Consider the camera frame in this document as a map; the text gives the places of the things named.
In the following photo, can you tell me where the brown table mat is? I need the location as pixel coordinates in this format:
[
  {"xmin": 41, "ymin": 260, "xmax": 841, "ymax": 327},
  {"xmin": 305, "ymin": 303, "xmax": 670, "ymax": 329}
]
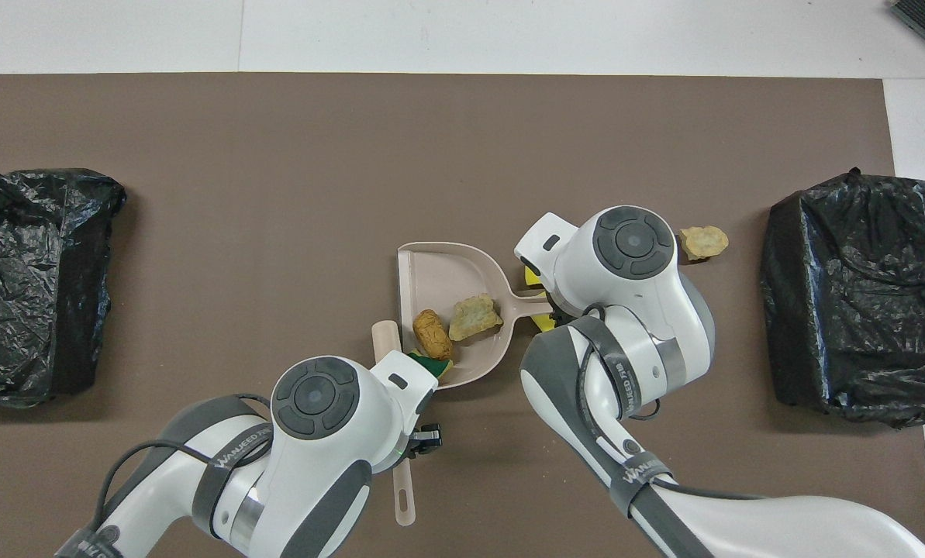
[{"xmin": 0, "ymin": 73, "xmax": 925, "ymax": 558}]

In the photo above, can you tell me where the black bag lined trash bin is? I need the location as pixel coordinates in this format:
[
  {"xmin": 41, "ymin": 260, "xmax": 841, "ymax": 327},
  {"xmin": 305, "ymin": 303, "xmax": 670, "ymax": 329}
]
[
  {"xmin": 760, "ymin": 167, "xmax": 925, "ymax": 429},
  {"xmin": 0, "ymin": 168, "xmax": 127, "ymax": 409}
]

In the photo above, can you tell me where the beige plastic dustpan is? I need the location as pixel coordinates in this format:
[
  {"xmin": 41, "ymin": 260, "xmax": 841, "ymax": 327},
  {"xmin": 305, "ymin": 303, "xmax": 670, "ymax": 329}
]
[{"xmin": 396, "ymin": 242, "xmax": 556, "ymax": 390}]

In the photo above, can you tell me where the rounded beige sponge scrap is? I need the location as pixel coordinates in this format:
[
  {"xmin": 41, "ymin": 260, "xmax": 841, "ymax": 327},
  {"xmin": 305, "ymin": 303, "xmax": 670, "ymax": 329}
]
[{"xmin": 680, "ymin": 226, "xmax": 730, "ymax": 262}]

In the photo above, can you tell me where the orange brown sponge lump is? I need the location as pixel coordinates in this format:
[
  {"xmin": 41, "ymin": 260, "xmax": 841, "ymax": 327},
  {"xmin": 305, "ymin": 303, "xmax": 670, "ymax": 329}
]
[{"xmin": 412, "ymin": 309, "xmax": 454, "ymax": 362}]

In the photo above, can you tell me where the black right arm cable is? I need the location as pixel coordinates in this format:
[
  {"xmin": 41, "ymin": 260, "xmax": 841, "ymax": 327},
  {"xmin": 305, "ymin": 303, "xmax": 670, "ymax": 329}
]
[{"xmin": 577, "ymin": 302, "xmax": 765, "ymax": 501}]

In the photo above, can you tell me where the pale tan sponge chunk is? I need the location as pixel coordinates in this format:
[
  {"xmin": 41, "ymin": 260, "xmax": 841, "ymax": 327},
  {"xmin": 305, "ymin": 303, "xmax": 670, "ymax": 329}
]
[{"xmin": 448, "ymin": 293, "xmax": 504, "ymax": 343}]

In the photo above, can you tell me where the green and yellow sponge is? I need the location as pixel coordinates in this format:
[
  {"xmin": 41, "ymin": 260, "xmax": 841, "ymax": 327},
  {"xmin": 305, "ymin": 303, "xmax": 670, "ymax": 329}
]
[{"xmin": 408, "ymin": 350, "xmax": 451, "ymax": 381}]

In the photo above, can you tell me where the beige hand brush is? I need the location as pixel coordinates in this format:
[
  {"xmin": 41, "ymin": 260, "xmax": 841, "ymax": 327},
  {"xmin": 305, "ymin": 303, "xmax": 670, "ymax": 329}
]
[{"xmin": 371, "ymin": 320, "xmax": 418, "ymax": 528}]

